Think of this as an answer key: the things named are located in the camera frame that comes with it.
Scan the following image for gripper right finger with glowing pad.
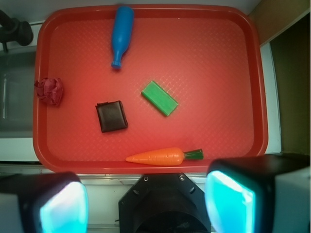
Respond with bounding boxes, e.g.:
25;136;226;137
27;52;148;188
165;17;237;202
205;154;311;233

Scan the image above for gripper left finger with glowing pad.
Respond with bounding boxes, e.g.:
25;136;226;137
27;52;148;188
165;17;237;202
0;172;88;233

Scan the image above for crumpled red paper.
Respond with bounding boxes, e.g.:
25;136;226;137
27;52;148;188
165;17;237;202
34;78;64;106

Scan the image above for dark brown leather wallet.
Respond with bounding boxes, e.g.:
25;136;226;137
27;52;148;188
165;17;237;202
96;100;128;133

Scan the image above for orange toy carrot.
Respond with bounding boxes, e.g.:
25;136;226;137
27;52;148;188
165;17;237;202
125;148;204;166

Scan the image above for red plastic tray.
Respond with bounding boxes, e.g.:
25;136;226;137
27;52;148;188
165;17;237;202
33;5;268;174

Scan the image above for grey metal sink basin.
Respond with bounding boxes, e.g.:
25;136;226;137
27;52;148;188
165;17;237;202
0;46;36;139

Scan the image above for green rectangular block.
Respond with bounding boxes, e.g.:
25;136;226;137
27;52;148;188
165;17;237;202
141;81;178;117

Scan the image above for blue plastic bottle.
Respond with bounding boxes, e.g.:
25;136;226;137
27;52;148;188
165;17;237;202
111;6;134;69

